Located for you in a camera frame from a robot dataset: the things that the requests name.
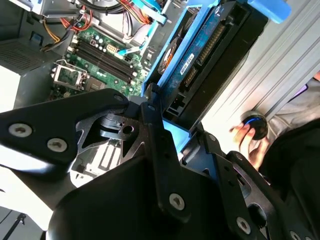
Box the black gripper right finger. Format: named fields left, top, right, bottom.
left=181, top=123, right=286, bottom=240

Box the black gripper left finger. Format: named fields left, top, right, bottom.
left=0, top=83, right=192, bottom=224

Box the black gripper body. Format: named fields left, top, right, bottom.
left=47, top=155, right=239, bottom=240

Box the round black tool blue ring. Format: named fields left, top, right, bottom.
left=239, top=110, right=269, bottom=141

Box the hard disk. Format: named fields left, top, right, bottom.
left=141, top=0, right=292, bottom=156

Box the blue data wire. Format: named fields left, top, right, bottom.
left=116, top=0, right=169, bottom=58

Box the person's hand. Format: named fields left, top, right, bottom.
left=229, top=122, right=270, bottom=171

